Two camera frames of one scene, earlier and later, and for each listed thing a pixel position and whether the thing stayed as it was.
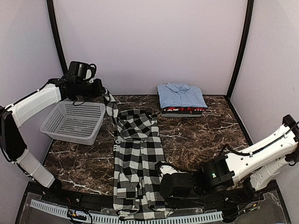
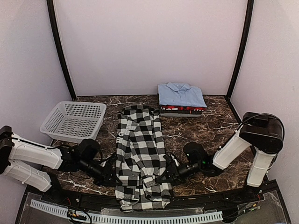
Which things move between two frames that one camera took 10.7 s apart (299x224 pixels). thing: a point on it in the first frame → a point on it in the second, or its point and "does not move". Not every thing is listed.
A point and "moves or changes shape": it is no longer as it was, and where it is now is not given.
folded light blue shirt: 180,95 does not move
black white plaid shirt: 137,150 moves or changes shape
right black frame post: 248,25 does not move
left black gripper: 99,90 → 107,173
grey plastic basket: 76,122 does not move
